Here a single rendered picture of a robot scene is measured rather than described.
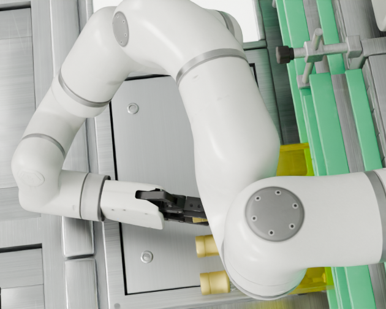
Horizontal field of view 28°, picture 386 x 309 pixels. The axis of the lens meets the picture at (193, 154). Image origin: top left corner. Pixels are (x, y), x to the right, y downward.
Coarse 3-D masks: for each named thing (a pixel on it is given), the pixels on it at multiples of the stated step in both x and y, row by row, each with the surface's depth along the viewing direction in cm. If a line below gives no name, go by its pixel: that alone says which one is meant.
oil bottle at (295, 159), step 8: (288, 144) 123; (296, 144) 123; (304, 144) 123; (280, 152) 122; (288, 152) 122; (296, 152) 122; (304, 152) 122; (280, 160) 122; (288, 160) 122; (296, 160) 122; (304, 160) 122; (280, 168) 121; (288, 168) 121; (296, 168) 121; (304, 168) 121; (312, 168) 121
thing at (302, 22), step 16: (288, 0) 131; (304, 0) 131; (320, 0) 131; (288, 16) 130; (304, 16) 130; (320, 16) 130; (304, 32) 128; (336, 32) 128; (304, 64) 126; (320, 64) 127; (336, 64) 126; (304, 112) 124; (336, 288) 113
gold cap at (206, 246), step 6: (210, 234) 120; (198, 240) 119; (204, 240) 119; (210, 240) 119; (198, 246) 118; (204, 246) 118; (210, 246) 118; (216, 246) 118; (198, 252) 118; (204, 252) 119; (210, 252) 119; (216, 252) 119
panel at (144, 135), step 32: (256, 0) 150; (256, 64) 145; (128, 96) 144; (160, 96) 143; (96, 128) 141; (128, 128) 141; (160, 128) 141; (128, 160) 139; (160, 160) 139; (192, 160) 139; (192, 192) 137; (128, 224) 135; (192, 224) 135; (128, 256) 133; (160, 256) 133; (192, 256) 133; (128, 288) 131; (160, 288) 131; (192, 288) 130
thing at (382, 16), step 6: (372, 0) 121; (378, 0) 121; (384, 0) 121; (378, 6) 120; (384, 6) 120; (378, 12) 120; (384, 12) 120; (378, 18) 120; (384, 18) 120; (378, 24) 120; (384, 24) 116; (384, 30) 118
